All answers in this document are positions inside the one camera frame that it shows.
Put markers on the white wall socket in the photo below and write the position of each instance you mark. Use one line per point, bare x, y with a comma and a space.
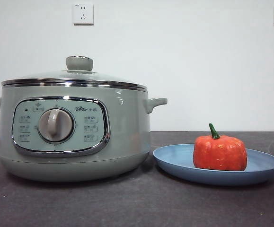
83, 14

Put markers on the blue round plate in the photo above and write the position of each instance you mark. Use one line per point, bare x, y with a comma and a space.
174, 163

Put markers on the orange pumpkin with green stem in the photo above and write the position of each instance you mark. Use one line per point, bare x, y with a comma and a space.
219, 153

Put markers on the glass lid with green knob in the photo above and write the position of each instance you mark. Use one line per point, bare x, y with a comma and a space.
79, 63

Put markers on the pale green electric steamer pot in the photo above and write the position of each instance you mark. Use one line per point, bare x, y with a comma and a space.
127, 132

